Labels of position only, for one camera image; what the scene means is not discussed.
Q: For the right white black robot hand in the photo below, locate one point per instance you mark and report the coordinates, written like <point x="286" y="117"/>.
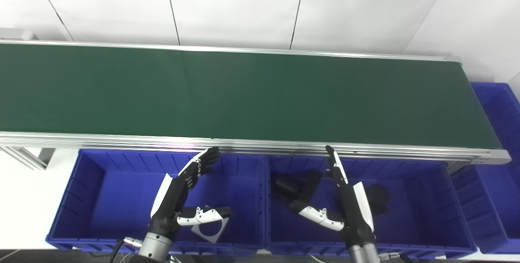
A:
<point x="355" y="214"/>

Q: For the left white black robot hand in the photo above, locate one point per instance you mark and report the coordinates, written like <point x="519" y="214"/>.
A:
<point x="172" y="200"/>

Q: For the black cylinder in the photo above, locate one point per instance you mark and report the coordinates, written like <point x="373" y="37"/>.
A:
<point x="288" y="188"/>

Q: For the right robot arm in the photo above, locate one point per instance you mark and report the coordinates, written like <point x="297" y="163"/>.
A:
<point x="363" y="254"/>

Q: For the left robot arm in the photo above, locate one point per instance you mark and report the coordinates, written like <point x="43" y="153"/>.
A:
<point x="154" y="248"/>

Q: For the blue plastic bin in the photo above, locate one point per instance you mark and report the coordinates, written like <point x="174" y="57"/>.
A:
<point x="113" y="202"/>
<point x="495" y="190"/>
<point x="418" y="210"/>

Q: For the green conveyor belt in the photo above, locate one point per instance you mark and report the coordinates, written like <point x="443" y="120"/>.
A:
<point x="260" y="92"/>

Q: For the aluminium conveyor support leg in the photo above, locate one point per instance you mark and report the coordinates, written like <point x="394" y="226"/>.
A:
<point x="28" y="155"/>

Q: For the grey conveyor motor housing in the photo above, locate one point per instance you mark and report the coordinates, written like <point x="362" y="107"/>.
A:
<point x="16" y="34"/>

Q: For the grey plate with round hole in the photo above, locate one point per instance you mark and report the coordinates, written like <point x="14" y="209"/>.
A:
<point x="211" y="232"/>

